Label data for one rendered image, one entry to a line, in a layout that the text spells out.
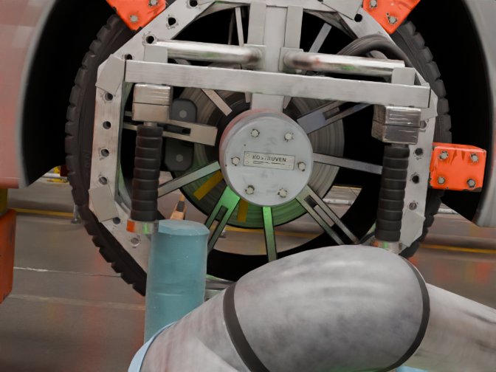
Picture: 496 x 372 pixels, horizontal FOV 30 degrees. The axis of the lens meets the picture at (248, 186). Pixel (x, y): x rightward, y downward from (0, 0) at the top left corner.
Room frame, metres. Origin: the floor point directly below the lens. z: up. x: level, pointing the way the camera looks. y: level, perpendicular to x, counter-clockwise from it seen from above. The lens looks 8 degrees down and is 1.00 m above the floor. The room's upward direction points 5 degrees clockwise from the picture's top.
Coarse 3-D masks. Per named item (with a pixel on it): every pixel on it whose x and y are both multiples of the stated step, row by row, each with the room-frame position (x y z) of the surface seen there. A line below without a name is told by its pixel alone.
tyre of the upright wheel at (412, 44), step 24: (168, 0) 1.54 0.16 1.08; (120, 24) 1.54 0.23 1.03; (408, 24) 1.57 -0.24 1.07; (96, 48) 1.54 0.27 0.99; (408, 48) 1.56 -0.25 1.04; (96, 72) 1.54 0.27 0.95; (432, 72) 1.57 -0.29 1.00; (72, 96) 1.54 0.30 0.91; (72, 120) 1.54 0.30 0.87; (72, 144) 1.53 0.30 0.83; (72, 168) 1.54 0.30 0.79; (72, 192) 1.54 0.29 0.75; (432, 192) 1.57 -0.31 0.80; (96, 216) 1.54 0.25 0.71; (432, 216) 1.57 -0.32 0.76; (96, 240) 1.54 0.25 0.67; (120, 264) 1.54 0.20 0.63; (144, 288) 1.54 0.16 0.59
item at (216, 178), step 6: (216, 174) 1.66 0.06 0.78; (210, 180) 1.66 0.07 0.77; (216, 180) 1.66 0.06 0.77; (204, 186) 1.66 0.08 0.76; (210, 186) 1.66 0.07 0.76; (198, 192) 1.66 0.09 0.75; (204, 192) 1.66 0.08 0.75; (198, 198) 1.66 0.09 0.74; (240, 204) 1.66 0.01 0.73; (246, 204) 1.66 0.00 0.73; (240, 210) 1.66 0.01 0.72; (246, 210) 1.66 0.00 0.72; (240, 216) 1.66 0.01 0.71; (246, 216) 1.66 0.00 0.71
